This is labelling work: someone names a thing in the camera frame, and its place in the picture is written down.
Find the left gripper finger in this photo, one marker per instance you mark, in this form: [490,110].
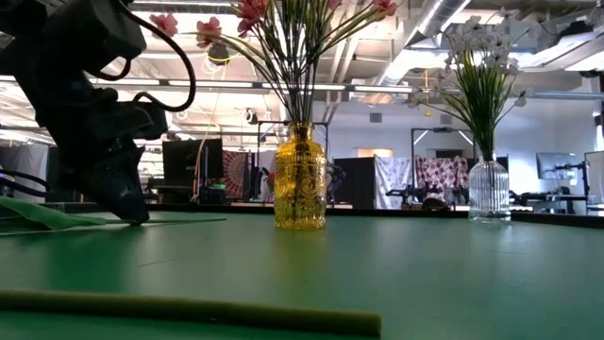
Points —
[120,184]

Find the red artificial tulip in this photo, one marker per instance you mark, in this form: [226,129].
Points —
[189,309]
[42,215]

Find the pink artificial flower spray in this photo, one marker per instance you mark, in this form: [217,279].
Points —
[384,7]
[162,23]

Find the white artificial flower spray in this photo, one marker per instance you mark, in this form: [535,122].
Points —
[481,123]
[500,66]

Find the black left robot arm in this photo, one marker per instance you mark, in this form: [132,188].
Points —
[56,28]

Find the yellow glass vase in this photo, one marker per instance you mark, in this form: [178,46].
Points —
[299,179]

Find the clear ribbed glass vase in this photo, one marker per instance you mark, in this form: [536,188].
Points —
[489,189]

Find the black computer monitor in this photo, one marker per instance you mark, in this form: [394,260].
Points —
[193,160]

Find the orange mandala tapestry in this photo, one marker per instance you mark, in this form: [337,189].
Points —
[236,172]

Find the long ceiling light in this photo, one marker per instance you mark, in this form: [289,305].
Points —
[212,84]

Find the black partition panel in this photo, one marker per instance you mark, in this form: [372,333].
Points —
[354,184]

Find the white patterned cloth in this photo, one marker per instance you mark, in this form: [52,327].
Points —
[391,181]

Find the green table mat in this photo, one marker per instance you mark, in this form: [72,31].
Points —
[424,274]

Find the pink patterned cloth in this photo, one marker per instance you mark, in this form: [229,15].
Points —
[439,172]

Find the black background desk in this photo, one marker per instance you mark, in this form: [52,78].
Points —
[547,196]

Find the grey computer monitor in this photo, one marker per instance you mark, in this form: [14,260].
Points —
[554,165]

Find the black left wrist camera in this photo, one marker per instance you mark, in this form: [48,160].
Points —
[146,123]

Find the black aluminium table frame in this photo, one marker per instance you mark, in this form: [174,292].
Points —
[377,212]

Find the silver ventilation duct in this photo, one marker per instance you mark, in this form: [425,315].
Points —
[424,33]

